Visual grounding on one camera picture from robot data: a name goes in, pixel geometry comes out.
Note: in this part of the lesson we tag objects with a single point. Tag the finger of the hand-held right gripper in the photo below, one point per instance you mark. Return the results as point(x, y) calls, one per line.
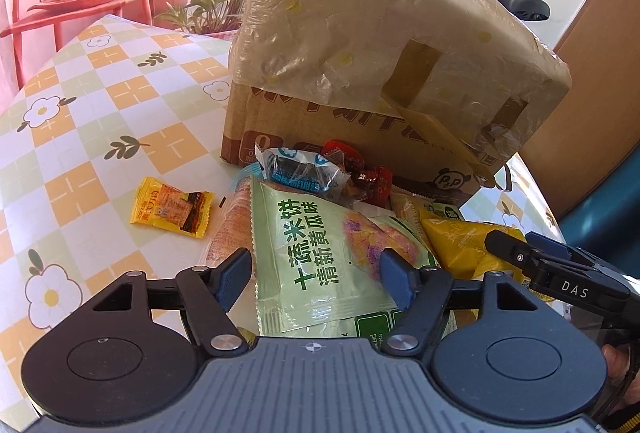
point(555, 247)
point(505, 245)

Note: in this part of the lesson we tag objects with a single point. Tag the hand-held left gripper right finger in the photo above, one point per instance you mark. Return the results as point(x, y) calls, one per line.
point(398, 278)

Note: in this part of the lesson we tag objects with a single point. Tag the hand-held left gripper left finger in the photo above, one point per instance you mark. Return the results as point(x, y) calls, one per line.
point(234, 277)

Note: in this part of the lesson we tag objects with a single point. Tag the large yellow snack packet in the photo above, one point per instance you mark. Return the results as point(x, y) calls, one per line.
point(460, 243)

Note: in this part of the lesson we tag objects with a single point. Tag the orange bread packet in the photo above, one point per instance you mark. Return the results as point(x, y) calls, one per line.
point(232, 218)

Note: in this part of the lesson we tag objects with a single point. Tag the green rice cracker packet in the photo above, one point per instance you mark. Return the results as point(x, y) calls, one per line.
point(320, 253)

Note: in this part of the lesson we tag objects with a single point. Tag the blue and white clear packet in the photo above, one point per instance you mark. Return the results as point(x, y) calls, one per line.
point(300, 173)

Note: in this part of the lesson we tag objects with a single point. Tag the taped brown cardboard box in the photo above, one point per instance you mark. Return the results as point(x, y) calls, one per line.
point(380, 43)

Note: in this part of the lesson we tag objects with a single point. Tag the person's right hand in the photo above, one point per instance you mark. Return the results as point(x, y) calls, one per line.
point(614, 360)

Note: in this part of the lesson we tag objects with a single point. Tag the small yellow snack packet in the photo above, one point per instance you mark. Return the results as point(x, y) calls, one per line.
point(172, 207)

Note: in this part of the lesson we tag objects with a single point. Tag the brown wooden panel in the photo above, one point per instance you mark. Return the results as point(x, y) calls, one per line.
point(600, 63)

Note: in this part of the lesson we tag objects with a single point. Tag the checked floral tablecloth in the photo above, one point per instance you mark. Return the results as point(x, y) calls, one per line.
point(100, 123)

